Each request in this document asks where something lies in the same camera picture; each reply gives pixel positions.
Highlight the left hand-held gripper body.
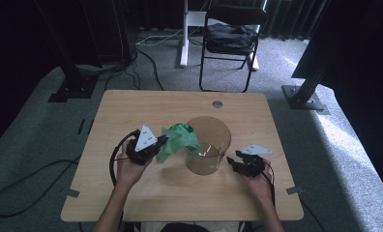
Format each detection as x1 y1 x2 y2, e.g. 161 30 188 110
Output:
125 124 163 166

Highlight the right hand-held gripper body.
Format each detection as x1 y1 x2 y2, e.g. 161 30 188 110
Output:
236 143 273 178

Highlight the green plastic bag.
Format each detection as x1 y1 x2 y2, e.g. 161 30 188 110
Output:
155 123 202 164

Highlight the clear plastic cylinder container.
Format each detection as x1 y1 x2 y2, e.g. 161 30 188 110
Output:
184 115 232 177

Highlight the person's right hand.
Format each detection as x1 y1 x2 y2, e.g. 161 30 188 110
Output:
244 159 275 202

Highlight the person's left hand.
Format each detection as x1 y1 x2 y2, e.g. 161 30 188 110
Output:
115 140 154 191

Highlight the person's light clothing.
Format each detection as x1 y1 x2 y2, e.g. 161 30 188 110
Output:
140 220 246 232

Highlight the black stand with grey base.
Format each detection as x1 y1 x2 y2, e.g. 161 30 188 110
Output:
281 57 331 116

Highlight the black bag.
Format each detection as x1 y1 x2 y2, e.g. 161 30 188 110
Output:
206 22 259 54

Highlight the black folding chair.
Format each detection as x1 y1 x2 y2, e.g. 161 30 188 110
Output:
198 4 270 94

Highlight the black curtain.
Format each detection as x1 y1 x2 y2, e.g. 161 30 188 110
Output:
291 0 383 202

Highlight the left hand-held gripper black cable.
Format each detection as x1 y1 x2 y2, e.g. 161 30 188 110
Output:
108 129 141 188

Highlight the thin black cable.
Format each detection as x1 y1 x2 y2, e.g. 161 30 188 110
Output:
133 47 165 92

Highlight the white desk frame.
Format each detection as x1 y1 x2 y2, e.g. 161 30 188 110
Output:
179 0 261 72

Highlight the white cable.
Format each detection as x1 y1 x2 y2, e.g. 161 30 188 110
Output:
135 28 185 46

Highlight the long black looped cable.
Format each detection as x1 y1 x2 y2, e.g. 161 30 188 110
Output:
0 154 83 218

